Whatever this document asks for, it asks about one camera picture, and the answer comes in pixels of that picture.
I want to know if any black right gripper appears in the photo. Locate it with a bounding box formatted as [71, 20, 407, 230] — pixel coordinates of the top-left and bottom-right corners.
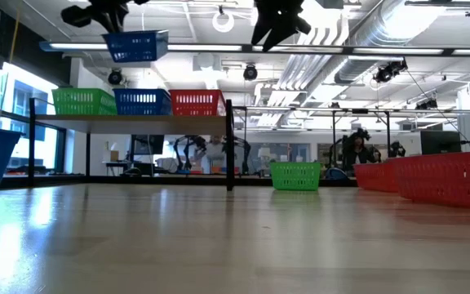
[251, 0, 313, 53]

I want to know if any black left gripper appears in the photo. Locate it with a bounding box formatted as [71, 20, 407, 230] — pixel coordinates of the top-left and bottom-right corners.
[60, 0, 150, 34]

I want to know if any green plastic slotted basket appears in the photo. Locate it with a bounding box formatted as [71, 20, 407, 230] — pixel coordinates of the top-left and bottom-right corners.
[51, 87, 118, 116]
[269, 161, 322, 192]

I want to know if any red plastic slotted basket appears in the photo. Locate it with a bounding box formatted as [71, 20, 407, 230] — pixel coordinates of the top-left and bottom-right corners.
[168, 89, 227, 117]
[352, 159, 401, 194]
[388, 149, 470, 212]

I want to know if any wooden shelf with black legs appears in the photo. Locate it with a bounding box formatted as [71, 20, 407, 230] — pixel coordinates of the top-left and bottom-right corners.
[28, 97, 236, 193]

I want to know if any overhead light bar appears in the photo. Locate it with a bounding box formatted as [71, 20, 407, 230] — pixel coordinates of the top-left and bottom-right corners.
[38, 40, 470, 58]

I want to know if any black computer monitor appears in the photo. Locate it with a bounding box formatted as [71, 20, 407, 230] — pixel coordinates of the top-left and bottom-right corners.
[419, 130, 463, 156]
[131, 134, 166, 156]

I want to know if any person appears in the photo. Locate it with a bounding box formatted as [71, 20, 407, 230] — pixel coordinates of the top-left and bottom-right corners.
[343, 128, 377, 172]
[204, 136, 227, 175]

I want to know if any blue rounded object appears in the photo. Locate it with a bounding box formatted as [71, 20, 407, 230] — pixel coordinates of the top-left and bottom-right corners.
[325, 167, 349, 181]

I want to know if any black track light fixture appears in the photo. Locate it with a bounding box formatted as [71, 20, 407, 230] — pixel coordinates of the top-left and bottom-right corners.
[404, 0, 470, 18]

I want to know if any black spotlight cluster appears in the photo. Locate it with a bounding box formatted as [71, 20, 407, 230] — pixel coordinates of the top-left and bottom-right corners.
[415, 97, 440, 111]

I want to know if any black round ceiling camera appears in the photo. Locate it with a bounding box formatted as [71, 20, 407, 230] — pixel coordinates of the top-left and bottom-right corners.
[107, 68, 124, 86]
[242, 63, 259, 82]

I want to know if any white ring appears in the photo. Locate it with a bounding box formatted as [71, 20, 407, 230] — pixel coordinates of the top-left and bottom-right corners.
[211, 10, 236, 33]

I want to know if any yellow cable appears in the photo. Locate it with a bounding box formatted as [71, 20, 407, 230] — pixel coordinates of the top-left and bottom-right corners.
[0, 7, 20, 127]

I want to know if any silver ventilation duct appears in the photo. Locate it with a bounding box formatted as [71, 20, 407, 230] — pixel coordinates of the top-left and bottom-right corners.
[332, 0, 448, 85]

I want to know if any black camera cluster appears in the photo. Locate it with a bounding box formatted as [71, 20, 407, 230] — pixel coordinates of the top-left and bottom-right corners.
[372, 59, 409, 84]

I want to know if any black metal frame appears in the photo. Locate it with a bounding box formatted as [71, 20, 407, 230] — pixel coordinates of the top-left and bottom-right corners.
[233, 105, 470, 177]

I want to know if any black aluminium rail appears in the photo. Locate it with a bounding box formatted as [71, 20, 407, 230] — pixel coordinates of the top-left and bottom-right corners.
[0, 174, 358, 189]

